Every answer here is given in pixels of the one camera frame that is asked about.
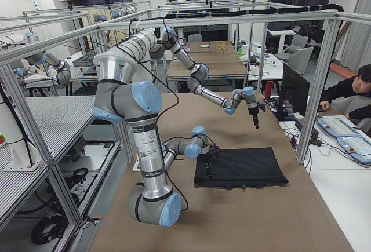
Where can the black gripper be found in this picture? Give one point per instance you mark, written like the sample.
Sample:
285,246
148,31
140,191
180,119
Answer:
206,159
252,110

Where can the black printed t-shirt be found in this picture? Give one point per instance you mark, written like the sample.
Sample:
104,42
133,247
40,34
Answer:
240,168

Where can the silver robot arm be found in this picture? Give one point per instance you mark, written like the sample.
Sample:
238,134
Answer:
119,99
199,73

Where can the black computer monitor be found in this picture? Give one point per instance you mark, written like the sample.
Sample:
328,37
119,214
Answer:
294,94

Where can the blue teach pendant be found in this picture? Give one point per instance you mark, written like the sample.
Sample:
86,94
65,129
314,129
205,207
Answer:
336,127

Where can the seated person in black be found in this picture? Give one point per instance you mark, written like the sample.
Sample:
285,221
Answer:
358,85

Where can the striped workbench table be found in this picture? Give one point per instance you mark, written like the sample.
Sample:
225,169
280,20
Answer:
60,120

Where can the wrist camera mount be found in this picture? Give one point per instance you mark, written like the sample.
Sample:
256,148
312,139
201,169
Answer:
215,152
261,107

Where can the aluminium cage frame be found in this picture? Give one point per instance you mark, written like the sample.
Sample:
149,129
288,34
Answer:
100,37

